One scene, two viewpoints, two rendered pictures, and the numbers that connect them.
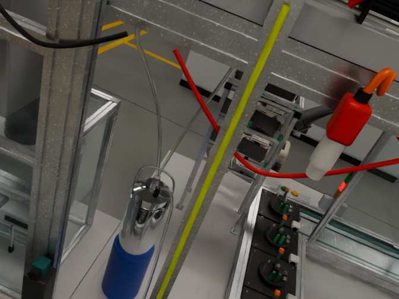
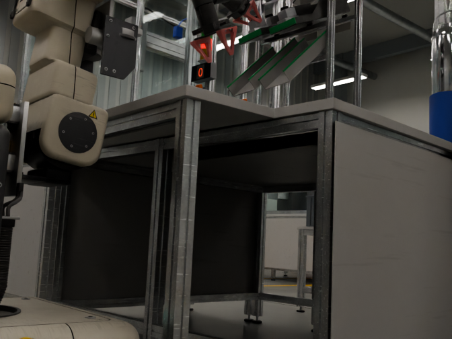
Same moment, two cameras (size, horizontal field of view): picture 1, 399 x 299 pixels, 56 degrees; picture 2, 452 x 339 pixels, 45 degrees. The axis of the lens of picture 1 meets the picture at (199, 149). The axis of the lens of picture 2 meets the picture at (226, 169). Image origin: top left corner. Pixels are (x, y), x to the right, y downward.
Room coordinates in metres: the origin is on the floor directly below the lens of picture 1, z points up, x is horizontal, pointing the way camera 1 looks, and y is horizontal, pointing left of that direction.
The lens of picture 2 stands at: (3.25, 0.91, 0.47)
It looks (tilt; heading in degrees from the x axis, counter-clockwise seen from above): 8 degrees up; 222
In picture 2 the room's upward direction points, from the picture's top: 3 degrees clockwise
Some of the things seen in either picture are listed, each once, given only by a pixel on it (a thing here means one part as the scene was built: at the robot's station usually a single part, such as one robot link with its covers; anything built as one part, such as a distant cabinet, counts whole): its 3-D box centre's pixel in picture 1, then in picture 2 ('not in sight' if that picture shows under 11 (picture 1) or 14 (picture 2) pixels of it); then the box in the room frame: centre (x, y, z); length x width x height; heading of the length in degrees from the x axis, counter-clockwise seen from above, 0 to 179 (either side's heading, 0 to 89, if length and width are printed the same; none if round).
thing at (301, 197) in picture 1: (292, 197); not in sight; (1.94, -0.65, 0.93); 0.21 x 0.07 x 0.06; 87
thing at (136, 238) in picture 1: (146, 209); (448, 52); (0.96, 0.10, 1.32); 0.14 x 0.14 x 0.38
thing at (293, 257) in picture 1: (279, 233); not in sight; (1.47, -0.54, 1.01); 0.24 x 0.24 x 0.13; 87
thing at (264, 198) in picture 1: (279, 209); not in sight; (1.73, -0.55, 0.96); 0.24 x 0.24 x 0.02; 87
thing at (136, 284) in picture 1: (127, 266); (448, 126); (0.96, 0.10, 1.00); 0.16 x 0.16 x 0.27
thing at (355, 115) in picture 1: (352, 118); not in sight; (0.64, -0.23, 2.02); 0.13 x 0.08 x 0.23; 177
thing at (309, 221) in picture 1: (323, 239); not in sight; (1.68, -0.85, 0.91); 0.84 x 0.28 x 0.10; 87
